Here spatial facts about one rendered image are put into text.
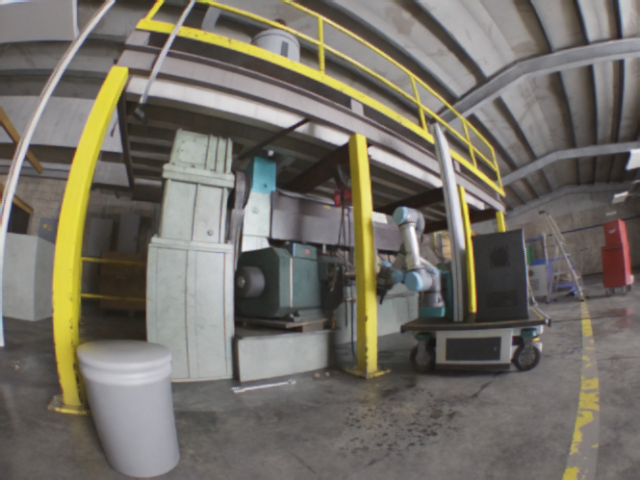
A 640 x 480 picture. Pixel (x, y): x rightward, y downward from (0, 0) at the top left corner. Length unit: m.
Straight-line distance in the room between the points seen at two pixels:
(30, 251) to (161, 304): 2.60
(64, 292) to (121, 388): 0.64
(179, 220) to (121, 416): 1.25
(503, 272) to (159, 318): 1.99
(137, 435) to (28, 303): 3.20
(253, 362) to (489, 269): 1.51
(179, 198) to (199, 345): 0.92
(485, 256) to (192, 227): 1.78
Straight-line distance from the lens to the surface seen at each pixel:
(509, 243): 1.65
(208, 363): 1.70
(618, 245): 5.35
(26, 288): 3.88
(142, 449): 0.85
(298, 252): 1.74
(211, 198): 1.79
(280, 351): 1.74
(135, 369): 0.73
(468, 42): 6.81
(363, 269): 1.69
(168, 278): 1.61
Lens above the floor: 0.57
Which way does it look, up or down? 11 degrees up
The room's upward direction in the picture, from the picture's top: 1 degrees counter-clockwise
